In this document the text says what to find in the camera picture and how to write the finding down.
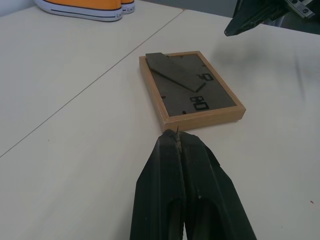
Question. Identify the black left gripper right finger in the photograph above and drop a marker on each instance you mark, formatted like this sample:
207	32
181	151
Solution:
210	195

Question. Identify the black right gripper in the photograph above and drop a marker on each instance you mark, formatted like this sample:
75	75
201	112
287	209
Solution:
301	8

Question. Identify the wooden framed dark tray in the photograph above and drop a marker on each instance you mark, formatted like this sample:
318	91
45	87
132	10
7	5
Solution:
190	92

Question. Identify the orange canvas sneaker white sole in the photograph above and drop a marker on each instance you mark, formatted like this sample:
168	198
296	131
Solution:
128	6
82	7

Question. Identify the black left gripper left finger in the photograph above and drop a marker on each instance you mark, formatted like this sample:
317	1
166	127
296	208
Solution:
157	190

